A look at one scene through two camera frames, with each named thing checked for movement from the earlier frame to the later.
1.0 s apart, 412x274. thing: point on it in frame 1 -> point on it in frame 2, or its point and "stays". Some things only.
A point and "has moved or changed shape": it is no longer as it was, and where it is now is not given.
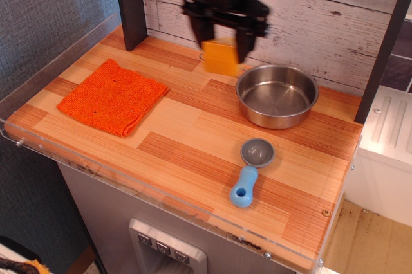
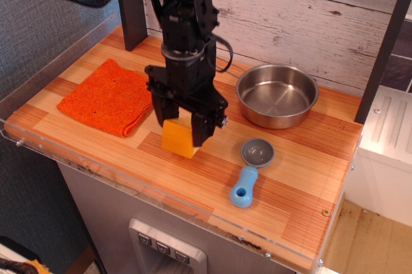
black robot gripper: [224, 0] -> [189, 78]
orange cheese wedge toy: [221, 55] has moved or changed shape
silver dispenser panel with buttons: [156, 251] stays
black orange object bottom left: [31, 267] stays
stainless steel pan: [276, 96] stays
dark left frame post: [132, 6] stays
